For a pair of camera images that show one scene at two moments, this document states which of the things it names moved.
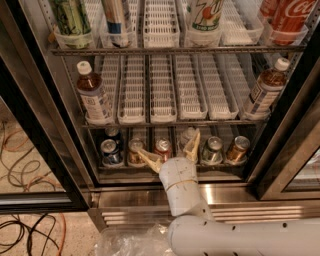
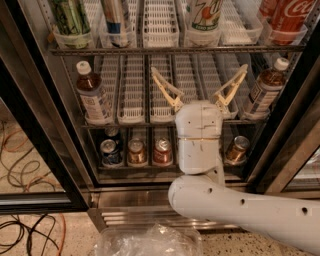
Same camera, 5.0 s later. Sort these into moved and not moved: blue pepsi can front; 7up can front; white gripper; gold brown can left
Moved: white gripper
Not moved: gold brown can left; 7up can front; blue pepsi can front
